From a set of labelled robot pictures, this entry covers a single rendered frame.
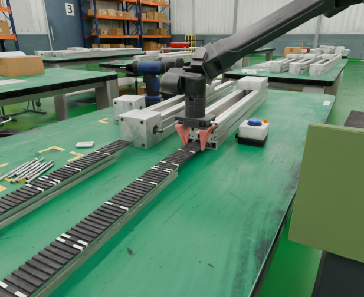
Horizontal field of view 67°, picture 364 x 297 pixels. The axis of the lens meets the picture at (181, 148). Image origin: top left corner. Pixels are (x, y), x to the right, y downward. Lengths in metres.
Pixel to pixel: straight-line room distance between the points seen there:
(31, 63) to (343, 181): 2.64
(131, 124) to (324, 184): 0.57
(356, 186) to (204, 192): 0.30
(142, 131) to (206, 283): 0.52
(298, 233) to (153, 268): 0.24
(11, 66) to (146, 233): 2.38
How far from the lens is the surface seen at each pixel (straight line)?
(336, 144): 0.44
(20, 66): 2.78
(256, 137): 0.88
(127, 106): 1.07
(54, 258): 0.45
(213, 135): 0.83
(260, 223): 0.55
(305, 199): 0.48
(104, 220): 0.50
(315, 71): 2.64
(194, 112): 0.74
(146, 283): 0.43
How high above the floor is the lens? 1.10
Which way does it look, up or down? 22 degrees down
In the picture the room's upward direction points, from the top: straight up
